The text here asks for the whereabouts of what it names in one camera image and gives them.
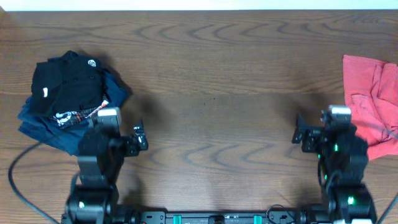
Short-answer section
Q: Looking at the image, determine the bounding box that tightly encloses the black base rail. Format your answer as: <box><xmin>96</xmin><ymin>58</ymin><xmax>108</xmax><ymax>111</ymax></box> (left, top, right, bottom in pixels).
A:
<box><xmin>140</xmin><ymin>208</ymin><xmax>307</xmax><ymax>224</ymax></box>

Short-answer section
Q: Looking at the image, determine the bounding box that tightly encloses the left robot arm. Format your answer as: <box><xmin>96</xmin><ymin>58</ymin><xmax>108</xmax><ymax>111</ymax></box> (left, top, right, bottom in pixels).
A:
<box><xmin>61</xmin><ymin>116</ymin><xmax>149</xmax><ymax>224</ymax></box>

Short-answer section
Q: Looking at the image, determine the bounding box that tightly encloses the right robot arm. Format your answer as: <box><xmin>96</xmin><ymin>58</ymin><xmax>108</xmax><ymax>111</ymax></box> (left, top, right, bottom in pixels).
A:
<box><xmin>292</xmin><ymin>112</ymin><xmax>377</xmax><ymax>223</ymax></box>

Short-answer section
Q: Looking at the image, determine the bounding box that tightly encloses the black patterned folded garment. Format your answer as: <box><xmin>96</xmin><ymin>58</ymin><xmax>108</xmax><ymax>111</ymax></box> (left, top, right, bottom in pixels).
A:
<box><xmin>50</xmin><ymin>100</ymin><xmax>109</xmax><ymax>129</ymax></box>

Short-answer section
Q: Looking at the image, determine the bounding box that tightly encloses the navy blue folded garment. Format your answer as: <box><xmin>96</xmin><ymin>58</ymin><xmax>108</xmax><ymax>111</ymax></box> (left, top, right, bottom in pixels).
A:
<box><xmin>17</xmin><ymin>70</ymin><xmax>128</xmax><ymax>156</ymax></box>

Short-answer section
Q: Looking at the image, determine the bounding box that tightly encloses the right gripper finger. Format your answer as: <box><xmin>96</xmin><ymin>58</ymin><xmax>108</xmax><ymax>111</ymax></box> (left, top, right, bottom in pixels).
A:
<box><xmin>292</xmin><ymin>126</ymin><xmax>305</xmax><ymax>144</ymax></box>
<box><xmin>295</xmin><ymin>114</ymin><xmax>307</xmax><ymax>131</ymax></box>

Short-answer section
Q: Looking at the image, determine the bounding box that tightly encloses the red orange t-shirt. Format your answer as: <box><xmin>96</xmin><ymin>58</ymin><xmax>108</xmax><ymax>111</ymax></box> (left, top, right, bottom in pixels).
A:
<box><xmin>343</xmin><ymin>55</ymin><xmax>397</xmax><ymax>160</ymax></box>

